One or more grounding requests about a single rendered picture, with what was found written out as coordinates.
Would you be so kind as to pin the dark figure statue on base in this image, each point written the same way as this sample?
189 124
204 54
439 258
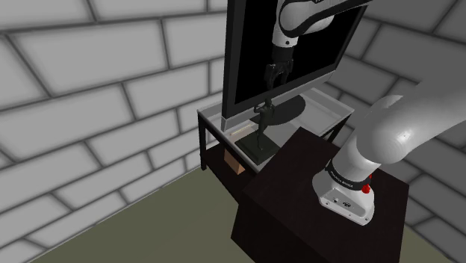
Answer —
263 116

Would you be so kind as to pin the pale thin pencil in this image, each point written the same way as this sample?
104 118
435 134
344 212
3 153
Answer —
241 130

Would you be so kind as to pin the black flat screen television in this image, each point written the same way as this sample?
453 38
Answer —
251 54

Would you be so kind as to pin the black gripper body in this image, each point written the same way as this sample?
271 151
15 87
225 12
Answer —
283 55

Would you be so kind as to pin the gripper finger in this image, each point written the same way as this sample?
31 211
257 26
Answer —
270 75
287 72

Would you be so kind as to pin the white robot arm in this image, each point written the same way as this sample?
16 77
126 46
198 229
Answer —
386 134

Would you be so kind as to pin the glass top television table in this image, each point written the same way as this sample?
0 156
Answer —
324 111

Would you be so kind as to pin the brown cardboard box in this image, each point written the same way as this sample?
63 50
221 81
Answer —
233 163

